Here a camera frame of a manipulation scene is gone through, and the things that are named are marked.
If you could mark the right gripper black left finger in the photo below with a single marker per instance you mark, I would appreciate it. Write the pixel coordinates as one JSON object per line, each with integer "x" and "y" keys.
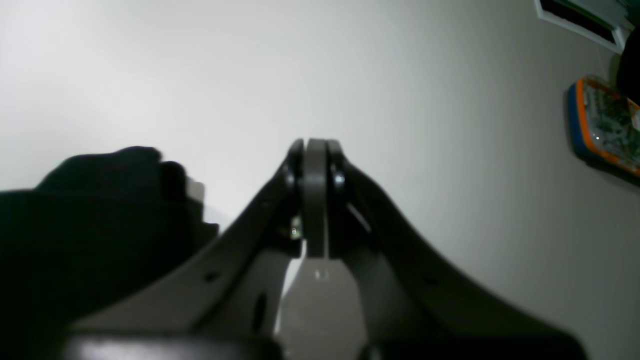
{"x": 222, "y": 304}

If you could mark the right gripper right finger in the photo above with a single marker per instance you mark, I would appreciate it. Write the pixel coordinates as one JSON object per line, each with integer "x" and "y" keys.
{"x": 415, "y": 304}

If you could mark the black T-shirt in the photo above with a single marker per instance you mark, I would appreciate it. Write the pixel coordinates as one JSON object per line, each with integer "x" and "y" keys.
{"x": 96, "y": 229}

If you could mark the black chair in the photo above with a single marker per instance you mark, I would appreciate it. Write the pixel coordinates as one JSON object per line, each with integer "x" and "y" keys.
{"x": 627, "y": 78}

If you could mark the white flat tray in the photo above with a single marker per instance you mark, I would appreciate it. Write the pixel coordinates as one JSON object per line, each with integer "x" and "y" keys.
{"x": 608, "y": 23}

